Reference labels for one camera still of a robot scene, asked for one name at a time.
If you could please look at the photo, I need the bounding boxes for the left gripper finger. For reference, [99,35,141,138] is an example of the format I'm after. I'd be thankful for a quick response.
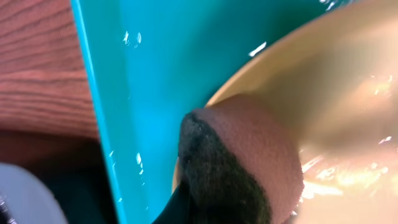
[152,182,191,224]

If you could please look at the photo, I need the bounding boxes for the green scrubbing sponge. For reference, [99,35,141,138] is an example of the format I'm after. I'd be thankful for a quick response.
[178,95,303,224]

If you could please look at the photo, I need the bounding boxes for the yellow-green plate top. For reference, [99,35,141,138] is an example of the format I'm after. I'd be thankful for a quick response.
[171,0,398,224]

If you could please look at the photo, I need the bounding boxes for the black rectangular tray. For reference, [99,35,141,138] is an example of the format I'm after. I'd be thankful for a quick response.
[1,131,118,224]

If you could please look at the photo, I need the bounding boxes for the teal plastic tray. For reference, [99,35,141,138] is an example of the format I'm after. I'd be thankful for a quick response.
[72,0,345,223]

